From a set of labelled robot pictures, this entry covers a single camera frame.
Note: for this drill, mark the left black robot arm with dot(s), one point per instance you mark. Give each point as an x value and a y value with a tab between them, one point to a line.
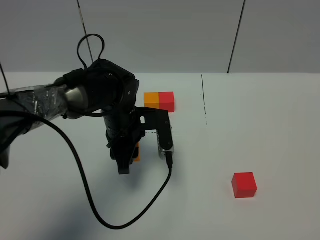
102	90

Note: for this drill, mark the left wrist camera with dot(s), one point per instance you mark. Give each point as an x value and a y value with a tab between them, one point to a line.
158	120

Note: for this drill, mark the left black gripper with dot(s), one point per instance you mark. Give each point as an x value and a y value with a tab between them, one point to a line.
117	124

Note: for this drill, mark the template red cube block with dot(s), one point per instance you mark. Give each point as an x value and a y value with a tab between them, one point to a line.
167	101

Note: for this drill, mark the template orange cube block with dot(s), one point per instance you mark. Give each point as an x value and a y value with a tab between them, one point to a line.
152	100

